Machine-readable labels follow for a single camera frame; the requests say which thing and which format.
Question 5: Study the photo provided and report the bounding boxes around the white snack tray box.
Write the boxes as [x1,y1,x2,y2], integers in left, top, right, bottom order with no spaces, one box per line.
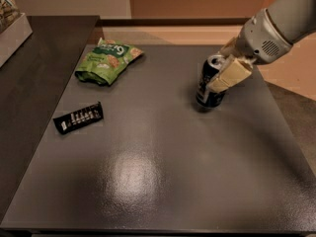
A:
[0,13,33,67]

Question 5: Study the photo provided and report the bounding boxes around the snack packets in tray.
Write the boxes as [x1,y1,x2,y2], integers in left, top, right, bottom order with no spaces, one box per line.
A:
[0,0,21,33]

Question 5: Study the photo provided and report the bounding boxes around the black snack bar wrapper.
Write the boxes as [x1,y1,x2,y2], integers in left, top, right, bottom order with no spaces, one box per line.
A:
[53,102,104,134]

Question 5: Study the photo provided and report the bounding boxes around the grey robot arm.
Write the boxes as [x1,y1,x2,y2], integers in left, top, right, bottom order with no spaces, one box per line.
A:
[206,0,316,93]

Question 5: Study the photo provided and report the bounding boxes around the green rice chip bag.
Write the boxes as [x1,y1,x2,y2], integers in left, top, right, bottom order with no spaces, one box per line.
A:
[75,39,143,86]

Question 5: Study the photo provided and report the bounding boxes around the dark blue pepsi can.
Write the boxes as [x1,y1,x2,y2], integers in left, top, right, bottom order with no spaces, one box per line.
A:
[196,54,225,109]

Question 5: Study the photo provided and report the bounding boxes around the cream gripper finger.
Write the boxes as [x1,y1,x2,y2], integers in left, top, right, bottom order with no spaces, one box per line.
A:
[207,55,253,93]
[219,38,238,57]

